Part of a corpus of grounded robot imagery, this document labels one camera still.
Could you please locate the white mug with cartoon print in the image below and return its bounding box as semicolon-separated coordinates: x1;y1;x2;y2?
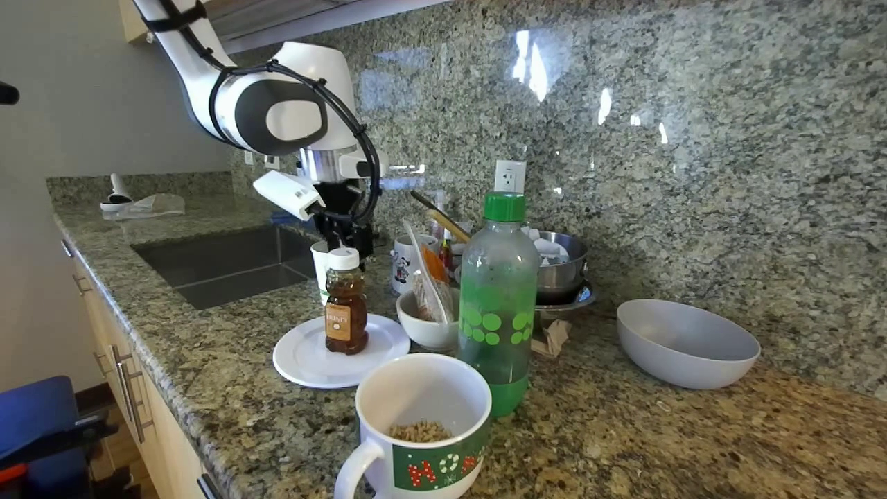
391;234;440;297

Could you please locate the small white bowl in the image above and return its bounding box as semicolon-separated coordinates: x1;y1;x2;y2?
396;288;462;351

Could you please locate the small white cup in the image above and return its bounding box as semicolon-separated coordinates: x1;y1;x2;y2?
310;240;335;292

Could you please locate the white mug with holiday print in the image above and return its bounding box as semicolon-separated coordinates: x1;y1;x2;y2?
333;353;493;499

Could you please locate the white round plate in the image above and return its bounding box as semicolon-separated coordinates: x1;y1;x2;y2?
272;313;412;389

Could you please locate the steel plate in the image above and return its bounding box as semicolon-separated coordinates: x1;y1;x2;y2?
532;280;597;324

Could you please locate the green plastic bottle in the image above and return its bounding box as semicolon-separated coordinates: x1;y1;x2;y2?
457;191;542;419

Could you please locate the grey bowl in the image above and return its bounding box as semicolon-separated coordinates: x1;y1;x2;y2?
616;299;762;391

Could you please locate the heap of white pieces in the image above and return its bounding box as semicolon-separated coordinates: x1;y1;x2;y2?
525;226;572;267

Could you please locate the crumpled brown napkin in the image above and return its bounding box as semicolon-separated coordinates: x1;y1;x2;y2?
529;319;572;358

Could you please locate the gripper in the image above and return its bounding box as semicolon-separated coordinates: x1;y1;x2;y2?
315;180;376;261

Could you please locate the honey bottle with white cap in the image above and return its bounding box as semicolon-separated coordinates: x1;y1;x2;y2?
324;247;369;356

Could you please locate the wooden utensil with dark handle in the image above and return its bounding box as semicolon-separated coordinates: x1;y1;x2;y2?
410;190;473;244

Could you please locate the steel bowl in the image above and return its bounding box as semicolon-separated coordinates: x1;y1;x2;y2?
529;231;590;304

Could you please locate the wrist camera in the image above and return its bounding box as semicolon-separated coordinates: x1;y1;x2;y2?
252;170;326;222

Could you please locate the clear plastic bag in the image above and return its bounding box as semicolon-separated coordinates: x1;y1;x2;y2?
104;193;186;220

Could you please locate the steel sink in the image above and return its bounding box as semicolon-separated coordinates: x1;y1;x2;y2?
131;225;321;311

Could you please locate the bunch of packets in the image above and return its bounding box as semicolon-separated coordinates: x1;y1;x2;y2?
402;220;459;324

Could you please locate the long steel drawer handle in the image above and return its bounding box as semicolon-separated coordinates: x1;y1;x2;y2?
110;344;156;445

